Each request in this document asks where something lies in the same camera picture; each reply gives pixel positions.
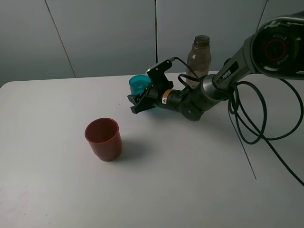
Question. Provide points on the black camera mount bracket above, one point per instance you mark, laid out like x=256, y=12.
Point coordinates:
x=157, y=75

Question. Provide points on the red plastic cup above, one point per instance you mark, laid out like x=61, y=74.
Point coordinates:
x=104, y=138

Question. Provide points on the brown transparent plastic bottle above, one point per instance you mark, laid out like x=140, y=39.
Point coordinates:
x=199, y=58

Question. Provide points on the teal transparent plastic cup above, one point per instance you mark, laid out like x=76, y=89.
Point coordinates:
x=139, y=84

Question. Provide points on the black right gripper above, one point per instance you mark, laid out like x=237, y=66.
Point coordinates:
x=169, y=100

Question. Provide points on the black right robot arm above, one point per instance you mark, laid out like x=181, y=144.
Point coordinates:
x=275, y=50

